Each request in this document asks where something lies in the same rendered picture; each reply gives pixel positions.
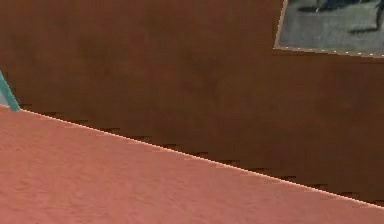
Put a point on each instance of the teal framed door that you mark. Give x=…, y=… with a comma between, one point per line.
x=7, y=94

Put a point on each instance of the grey framed wall picture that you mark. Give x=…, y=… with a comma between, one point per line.
x=330, y=30

